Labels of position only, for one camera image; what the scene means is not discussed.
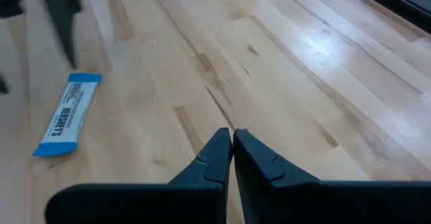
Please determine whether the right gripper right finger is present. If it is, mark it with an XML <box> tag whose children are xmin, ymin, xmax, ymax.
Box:
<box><xmin>234</xmin><ymin>128</ymin><xmax>431</xmax><ymax>224</ymax></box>

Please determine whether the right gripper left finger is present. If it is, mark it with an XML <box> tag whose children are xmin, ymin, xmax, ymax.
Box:
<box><xmin>45</xmin><ymin>128</ymin><xmax>234</xmax><ymax>224</ymax></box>

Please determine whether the blue white Hershey's bar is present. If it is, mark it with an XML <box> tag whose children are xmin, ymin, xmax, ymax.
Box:
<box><xmin>32</xmin><ymin>72</ymin><xmax>103</xmax><ymax>158</ymax></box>

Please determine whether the black aluminium rig frame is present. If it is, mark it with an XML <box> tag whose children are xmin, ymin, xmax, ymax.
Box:
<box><xmin>343</xmin><ymin>0</ymin><xmax>431</xmax><ymax>35</ymax></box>

